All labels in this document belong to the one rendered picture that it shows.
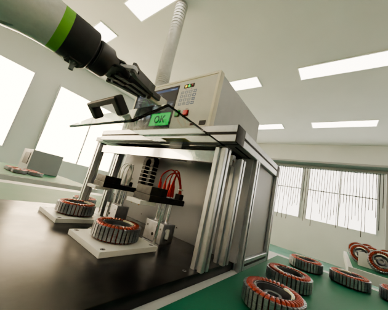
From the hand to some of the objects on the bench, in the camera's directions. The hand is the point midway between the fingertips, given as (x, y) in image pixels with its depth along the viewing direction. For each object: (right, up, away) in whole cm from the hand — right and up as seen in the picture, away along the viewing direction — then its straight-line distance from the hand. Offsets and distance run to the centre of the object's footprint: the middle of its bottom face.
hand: (156, 99), depth 58 cm
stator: (-8, -37, -13) cm, 40 cm away
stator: (-27, -36, +2) cm, 45 cm away
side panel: (+30, -53, +5) cm, 62 cm away
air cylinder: (-19, -41, +13) cm, 47 cm away
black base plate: (-17, -40, -5) cm, 44 cm away
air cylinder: (0, -42, -2) cm, 43 cm away
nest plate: (-27, -37, +2) cm, 46 cm away
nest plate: (-8, -38, -13) cm, 41 cm away
